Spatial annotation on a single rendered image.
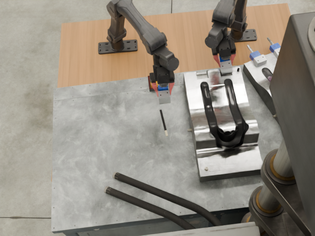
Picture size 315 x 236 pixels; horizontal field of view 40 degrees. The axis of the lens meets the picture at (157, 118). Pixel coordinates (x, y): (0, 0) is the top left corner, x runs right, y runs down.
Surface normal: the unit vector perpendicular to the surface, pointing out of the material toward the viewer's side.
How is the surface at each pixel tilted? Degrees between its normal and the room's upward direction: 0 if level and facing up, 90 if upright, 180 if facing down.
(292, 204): 0
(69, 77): 0
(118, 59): 0
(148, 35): 12
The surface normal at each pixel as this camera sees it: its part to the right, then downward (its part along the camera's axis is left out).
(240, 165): -0.07, -0.50
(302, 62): -0.99, 0.12
